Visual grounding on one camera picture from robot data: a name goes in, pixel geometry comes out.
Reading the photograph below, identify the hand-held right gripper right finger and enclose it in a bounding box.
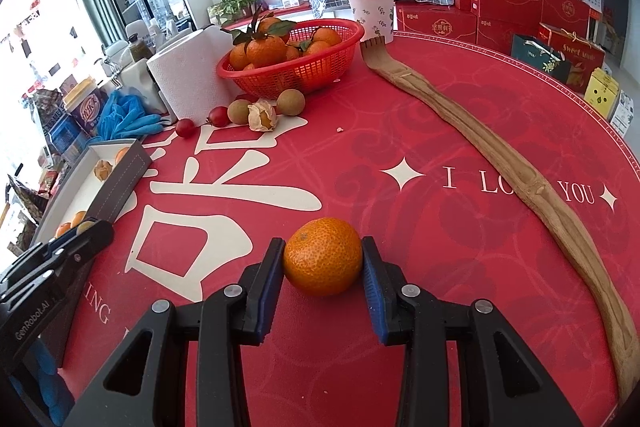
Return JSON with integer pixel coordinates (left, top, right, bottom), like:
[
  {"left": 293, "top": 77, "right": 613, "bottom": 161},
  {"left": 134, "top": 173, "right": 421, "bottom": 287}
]
[{"left": 361, "top": 236, "right": 598, "bottom": 427}]

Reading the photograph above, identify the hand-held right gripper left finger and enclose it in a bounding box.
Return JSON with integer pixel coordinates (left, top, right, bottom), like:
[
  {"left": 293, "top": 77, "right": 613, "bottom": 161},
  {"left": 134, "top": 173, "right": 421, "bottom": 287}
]
[{"left": 62, "top": 237, "right": 287, "bottom": 427}]

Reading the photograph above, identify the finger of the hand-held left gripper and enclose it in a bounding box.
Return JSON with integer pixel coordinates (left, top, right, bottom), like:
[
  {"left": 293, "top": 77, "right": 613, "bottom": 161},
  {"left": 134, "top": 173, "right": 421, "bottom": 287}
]
[
  {"left": 47, "top": 229, "right": 88, "bottom": 253},
  {"left": 0, "top": 221, "right": 115, "bottom": 293}
]

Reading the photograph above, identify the grey tray with white lining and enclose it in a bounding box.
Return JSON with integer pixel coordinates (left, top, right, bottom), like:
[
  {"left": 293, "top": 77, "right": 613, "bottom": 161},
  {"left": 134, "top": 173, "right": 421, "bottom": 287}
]
[{"left": 31, "top": 138, "right": 153, "bottom": 258}]

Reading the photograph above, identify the large bumpy tangerine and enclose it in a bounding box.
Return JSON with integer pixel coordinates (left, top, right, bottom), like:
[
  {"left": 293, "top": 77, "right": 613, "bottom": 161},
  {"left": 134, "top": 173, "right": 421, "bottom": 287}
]
[{"left": 283, "top": 217, "right": 363, "bottom": 298}]

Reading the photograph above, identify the person's left hand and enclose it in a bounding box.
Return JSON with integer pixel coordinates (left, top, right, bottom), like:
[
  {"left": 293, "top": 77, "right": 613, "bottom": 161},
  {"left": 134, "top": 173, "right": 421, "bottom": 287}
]
[{"left": 31, "top": 342, "right": 76, "bottom": 425}]

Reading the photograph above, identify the bundle of blue gloves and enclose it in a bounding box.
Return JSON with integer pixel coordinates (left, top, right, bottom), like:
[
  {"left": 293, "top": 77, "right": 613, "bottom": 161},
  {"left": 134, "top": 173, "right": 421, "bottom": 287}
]
[{"left": 96, "top": 89, "right": 176, "bottom": 142}]

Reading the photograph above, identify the purple milk tea cup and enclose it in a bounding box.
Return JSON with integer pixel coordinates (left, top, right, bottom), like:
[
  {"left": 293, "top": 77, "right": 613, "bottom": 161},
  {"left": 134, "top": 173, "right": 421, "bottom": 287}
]
[{"left": 62, "top": 77, "right": 111, "bottom": 138}]

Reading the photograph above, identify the printed snack bag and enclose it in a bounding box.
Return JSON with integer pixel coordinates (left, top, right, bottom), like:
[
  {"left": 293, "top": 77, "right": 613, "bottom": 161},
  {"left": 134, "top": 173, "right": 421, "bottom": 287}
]
[{"left": 32, "top": 88, "right": 66, "bottom": 118}]

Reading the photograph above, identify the white plastic jug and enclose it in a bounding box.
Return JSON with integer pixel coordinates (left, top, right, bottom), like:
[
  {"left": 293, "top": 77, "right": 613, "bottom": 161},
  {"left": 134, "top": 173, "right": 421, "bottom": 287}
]
[{"left": 116, "top": 57, "right": 168, "bottom": 115}]

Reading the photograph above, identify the chrome tap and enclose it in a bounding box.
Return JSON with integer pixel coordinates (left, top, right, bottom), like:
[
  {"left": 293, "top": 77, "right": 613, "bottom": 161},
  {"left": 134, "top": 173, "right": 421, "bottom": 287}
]
[{"left": 102, "top": 57, "right": 123, "bottom": 88}]

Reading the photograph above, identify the white paper towel roll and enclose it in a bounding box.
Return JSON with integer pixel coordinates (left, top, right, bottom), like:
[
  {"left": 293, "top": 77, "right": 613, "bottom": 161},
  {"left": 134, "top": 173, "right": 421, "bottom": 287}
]
[{"left": 146, "top": 27, "right": 241, "bottom": 122}]

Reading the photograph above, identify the brown bottle with black cap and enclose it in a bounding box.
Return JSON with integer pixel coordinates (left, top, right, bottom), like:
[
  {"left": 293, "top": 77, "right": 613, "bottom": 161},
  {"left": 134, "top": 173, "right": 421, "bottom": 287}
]
[{"left": 125, "top": 34, "right": 153, "bottom": 60}]

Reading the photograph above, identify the red plastic basket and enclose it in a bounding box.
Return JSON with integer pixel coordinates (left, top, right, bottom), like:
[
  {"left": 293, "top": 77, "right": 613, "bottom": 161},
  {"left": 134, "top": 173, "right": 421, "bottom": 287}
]
[{"left": 216, "top": 18, "right": 366, "bottom": 100}]

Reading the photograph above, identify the pile of leafy tangerines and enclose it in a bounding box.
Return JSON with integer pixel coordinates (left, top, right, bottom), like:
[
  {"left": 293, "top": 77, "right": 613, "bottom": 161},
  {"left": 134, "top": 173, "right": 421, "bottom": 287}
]
[{"left": 229, "top": 9, "right": 346, "bottom": 72}]

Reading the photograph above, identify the green potted plant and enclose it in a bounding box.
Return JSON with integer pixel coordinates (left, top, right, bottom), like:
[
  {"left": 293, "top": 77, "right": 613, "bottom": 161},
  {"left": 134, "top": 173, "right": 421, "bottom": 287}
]
[{"left": 207, "top": 0, "right": 264, "bottom": 25}]

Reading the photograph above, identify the leaf print paper cup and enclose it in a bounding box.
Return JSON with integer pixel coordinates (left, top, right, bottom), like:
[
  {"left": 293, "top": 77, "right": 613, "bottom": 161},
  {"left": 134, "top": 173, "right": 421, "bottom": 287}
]
[{"left": 345, "top": 0, "right": 396, "bottom": 45}]

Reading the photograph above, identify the dark green gift bag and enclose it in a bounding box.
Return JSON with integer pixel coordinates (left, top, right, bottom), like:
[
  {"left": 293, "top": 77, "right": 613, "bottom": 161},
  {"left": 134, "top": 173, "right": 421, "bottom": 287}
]
[{"left": 510, "top": 34, "right": 573, "bottom": 85}]

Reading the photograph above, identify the yellow carton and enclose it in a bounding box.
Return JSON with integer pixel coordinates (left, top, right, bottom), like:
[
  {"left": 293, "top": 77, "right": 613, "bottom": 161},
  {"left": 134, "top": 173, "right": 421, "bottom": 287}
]
[{"left": 585, "top": 68, "right": 622, "bottom": 118}]

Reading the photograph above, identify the white printed carton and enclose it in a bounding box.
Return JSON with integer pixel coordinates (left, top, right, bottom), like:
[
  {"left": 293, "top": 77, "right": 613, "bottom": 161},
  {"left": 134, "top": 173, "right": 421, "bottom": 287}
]
[{"left": 611, "top": 89, "right": 636, "bottom": 138}]

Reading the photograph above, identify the red apple gift box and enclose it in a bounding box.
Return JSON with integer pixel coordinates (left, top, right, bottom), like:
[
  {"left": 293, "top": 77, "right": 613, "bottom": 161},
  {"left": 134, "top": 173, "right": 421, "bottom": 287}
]
[{"left": 538, "top": 23, "right": 606, "bottom": 88}]

